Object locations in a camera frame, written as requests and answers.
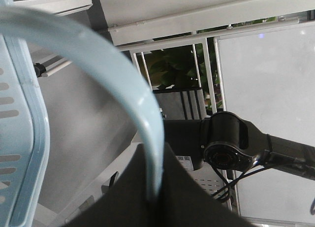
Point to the white metal shelving unit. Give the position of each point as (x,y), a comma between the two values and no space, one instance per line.
(128,21)

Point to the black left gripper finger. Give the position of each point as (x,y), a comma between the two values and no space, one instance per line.
(182,202)

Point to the green leafy plant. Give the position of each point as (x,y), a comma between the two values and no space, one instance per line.
(175,68)

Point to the grey fabric pocket organizer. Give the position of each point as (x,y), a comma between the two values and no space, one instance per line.
(181,104)

